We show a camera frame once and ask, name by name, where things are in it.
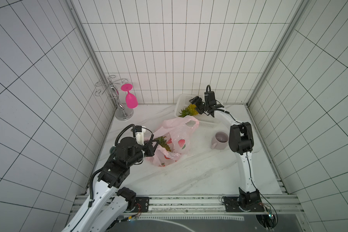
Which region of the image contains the green-brown pineapple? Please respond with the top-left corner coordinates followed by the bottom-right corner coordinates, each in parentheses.
top-left (155, 136), bottom-right (172, 152)

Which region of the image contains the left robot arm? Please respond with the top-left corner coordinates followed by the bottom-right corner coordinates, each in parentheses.
top-left (63, 135), bottom-right (159, 232)

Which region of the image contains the lilac mug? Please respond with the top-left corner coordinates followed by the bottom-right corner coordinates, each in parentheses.
top-left (211, 131), bottom-right (229, 150)

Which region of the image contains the aluminium rail frame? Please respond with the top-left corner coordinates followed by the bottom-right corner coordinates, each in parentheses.
top-left (71, 193), bottom-right (312, 232)

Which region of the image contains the white plastic basket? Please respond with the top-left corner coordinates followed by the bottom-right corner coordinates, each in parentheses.
top-left (174, 94), bottom-right (220, 128)

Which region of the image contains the silver glass rack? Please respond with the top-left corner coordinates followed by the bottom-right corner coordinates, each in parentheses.
top-left (94, 74), bottom-right (133, 121)

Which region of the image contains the pink wine glass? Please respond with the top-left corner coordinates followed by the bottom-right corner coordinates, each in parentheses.
top-left (121, 83), bottom-right (138, 109)

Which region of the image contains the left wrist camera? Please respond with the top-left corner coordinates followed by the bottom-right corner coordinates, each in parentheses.
top-left (133, 125), bottom-right (146, 146)

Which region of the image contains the pink plastic bag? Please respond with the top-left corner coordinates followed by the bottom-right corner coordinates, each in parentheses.
top-left (146, 116), bottom-right (200, 167)

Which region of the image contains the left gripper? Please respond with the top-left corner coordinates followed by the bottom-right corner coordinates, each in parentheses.
top-left (127, 140), bottom-right (160, 166)

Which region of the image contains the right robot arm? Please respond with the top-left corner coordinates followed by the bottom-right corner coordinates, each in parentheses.
top-left (189, 90), bottom-right (262, 212)

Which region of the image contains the teal cup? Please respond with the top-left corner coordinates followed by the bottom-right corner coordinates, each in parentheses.
top-left (109, 146), bottom-right (116, 154)

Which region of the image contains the yellow pineapple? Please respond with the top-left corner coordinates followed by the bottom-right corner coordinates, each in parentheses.
top-left (179, 104), bottom-right (199, 118)

